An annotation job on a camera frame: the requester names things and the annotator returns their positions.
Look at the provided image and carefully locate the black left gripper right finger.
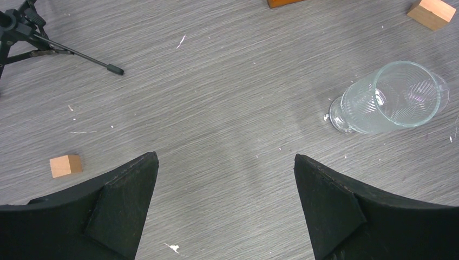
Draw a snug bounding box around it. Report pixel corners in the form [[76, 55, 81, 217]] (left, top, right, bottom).
[[294, 154, 458, 259]]

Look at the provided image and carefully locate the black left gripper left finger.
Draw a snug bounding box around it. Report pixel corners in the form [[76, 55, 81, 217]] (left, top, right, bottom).
[[1, 152, 159, 259]]

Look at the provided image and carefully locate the clear ribbed tumbler glass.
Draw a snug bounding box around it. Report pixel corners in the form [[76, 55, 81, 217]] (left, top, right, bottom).
[[329, 61, 453, 134]]

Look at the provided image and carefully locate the small wooden cube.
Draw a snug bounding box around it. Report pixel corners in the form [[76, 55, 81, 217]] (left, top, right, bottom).
[[49, 154, 83, 178]]

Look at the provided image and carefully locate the black mini tripod stand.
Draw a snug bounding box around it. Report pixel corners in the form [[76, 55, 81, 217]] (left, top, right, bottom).
[[1, 1, 124, 75]]

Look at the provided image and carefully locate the wooden rectangular block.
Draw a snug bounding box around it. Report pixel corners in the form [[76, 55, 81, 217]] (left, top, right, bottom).
[[406, 0, 456, 31]]

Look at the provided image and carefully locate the gold wire wine glass rack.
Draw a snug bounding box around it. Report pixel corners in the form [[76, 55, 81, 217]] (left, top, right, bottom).
[[267, 0, 303, 8]]

